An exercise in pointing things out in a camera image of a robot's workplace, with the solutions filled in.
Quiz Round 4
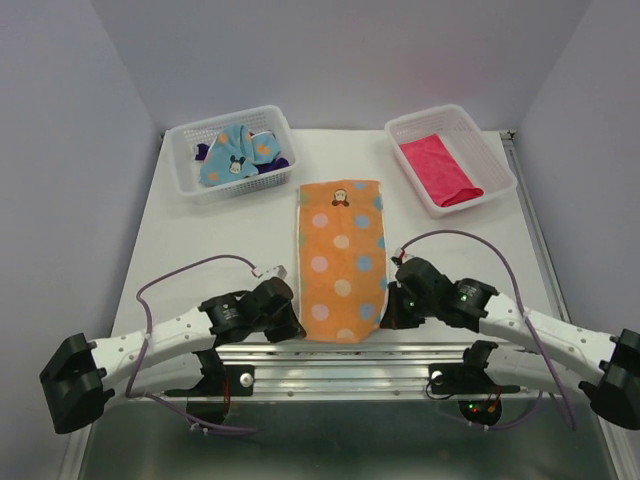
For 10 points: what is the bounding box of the aluminium rail frame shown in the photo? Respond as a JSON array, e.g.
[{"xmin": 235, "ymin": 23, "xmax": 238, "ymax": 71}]
[{"xmin": 61, "ymin": 130, "xmax": 639, "ymax": 479}]

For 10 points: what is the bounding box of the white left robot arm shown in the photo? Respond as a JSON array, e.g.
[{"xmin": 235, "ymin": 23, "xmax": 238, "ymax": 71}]
[{"xmin": 39, "ymin": 278, "xmax": 306, "ymax": 434}]

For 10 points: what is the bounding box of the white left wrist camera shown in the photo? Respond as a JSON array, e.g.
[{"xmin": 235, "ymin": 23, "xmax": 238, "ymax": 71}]
[{"xmin": 251, "ymin": 265, "xmax": 287, "ymax": 280}]

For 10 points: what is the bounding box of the pink microfiber towel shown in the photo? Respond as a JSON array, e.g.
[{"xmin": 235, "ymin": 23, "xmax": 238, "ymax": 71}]
[{"xmin": 400, "ymin": 134, "xmax": 484, "ymax": 208}]

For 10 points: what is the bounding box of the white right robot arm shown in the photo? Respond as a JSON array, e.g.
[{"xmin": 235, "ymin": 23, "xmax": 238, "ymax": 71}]
[{"xmin": 381, "ymin": 257, "xmax": 639, "ymax": 431}]

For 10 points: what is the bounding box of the white empty plastic basket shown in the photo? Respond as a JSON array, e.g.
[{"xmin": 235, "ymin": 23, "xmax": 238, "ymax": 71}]
[{"xmin": 385, "ymin": 104, "xmax": 517, "ymax": 218}]

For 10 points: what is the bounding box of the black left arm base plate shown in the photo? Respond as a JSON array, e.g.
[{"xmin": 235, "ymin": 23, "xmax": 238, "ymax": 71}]
[{"xmin": 164, "ymin": 364, "xmax": 255, "ymax": 398}]

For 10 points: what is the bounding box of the orange dotted cartoon towel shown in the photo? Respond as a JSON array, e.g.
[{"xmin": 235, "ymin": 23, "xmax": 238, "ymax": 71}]
[{"xmin": 297, "ymin": 179, "xmax": 388, "ymax": 344}]

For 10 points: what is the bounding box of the purple towel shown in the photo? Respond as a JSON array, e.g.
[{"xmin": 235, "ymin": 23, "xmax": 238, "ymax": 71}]
[{"xmin": 194, "ymin": 143, "xmax": 290, "ymax": 174}]

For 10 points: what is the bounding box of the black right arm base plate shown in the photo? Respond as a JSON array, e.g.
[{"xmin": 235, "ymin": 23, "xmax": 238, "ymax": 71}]
[{"xmin": 427, "ymin": 363, "xmax": 521, "ymax": 397}]

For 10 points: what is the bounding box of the blue dotted cartoon towel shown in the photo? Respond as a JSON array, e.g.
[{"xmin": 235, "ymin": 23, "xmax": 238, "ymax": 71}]
[{"xmin": 199, "ymin": 124, "xmax": 281, "ymax": 187}]

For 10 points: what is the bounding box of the white basket with towels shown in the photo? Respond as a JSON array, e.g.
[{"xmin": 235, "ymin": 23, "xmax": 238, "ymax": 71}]
[{"xmin": 163, "ymin": 105, "xmax": 299, "ymax": 204}]

